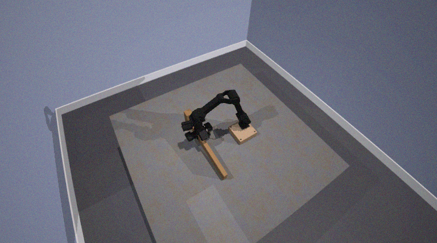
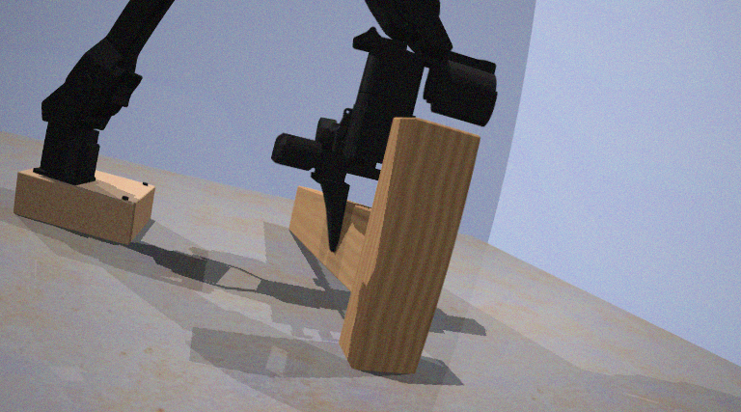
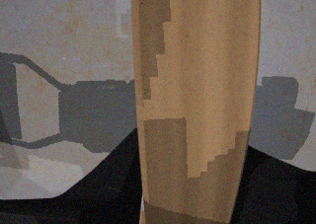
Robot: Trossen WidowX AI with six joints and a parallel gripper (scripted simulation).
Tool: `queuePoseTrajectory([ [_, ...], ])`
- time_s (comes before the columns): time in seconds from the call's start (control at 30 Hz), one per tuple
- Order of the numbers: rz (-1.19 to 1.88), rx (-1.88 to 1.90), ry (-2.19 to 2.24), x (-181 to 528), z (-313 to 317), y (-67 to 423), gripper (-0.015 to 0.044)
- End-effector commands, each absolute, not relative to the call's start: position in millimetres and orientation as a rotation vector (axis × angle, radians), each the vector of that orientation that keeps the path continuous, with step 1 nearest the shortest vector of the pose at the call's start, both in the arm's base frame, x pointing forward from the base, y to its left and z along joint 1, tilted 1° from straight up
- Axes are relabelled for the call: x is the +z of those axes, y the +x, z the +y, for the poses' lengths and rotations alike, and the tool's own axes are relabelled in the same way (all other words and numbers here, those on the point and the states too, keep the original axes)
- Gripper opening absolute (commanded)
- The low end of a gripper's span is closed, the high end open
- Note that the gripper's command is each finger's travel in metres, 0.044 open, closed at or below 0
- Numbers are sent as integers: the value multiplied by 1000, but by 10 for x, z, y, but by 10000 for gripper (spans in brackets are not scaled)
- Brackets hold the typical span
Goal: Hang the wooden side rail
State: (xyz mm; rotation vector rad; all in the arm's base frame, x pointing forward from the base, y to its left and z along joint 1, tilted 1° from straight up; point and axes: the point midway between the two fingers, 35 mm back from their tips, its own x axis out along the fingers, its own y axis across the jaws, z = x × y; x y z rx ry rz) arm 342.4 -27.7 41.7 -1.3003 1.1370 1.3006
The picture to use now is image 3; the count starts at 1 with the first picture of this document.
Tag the wooden post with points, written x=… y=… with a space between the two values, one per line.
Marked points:
x=142 y=217

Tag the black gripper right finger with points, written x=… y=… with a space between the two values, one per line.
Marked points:
x=274 y=192

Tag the brown wooden board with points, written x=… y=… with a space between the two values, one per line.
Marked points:
x=195 y=79

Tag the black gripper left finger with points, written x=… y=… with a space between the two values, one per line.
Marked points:
x=110 y=194

